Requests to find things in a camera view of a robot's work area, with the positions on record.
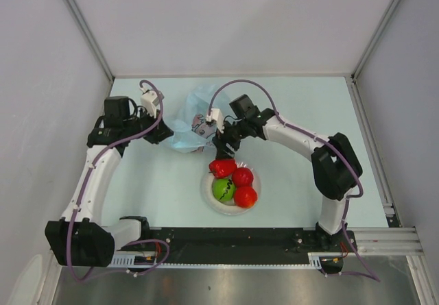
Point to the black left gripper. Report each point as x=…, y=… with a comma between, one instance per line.
x=162, y=132

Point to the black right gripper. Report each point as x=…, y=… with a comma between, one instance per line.
x=220, y=141

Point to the red fake bell pepper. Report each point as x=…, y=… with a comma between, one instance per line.
x=222, y=168

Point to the red fake apple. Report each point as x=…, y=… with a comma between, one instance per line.
x=242, y=176

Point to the light blue plastic bag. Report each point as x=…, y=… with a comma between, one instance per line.
x=191, y=132

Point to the green fake watermelon ball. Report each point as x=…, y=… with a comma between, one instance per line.
x=223, y=189

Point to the red fake tomato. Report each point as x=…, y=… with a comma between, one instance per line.
x=245, y=197

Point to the white paper plate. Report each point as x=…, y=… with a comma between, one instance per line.
x=229, y=207

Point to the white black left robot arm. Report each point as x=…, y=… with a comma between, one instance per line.
x=78, y=238

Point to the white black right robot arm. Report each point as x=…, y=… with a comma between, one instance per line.
x=336, y=168

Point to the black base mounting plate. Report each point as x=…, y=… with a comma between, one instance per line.
x=243, y=246

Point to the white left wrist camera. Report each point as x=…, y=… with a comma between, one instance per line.
x=150, y=101

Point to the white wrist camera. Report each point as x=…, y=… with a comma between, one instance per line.
x=215, y=116
x=150, y=101

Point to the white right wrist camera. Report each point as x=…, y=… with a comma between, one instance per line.
x=215, y=116

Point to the aluminium frame rail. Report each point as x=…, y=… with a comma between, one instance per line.
x=396, y=240

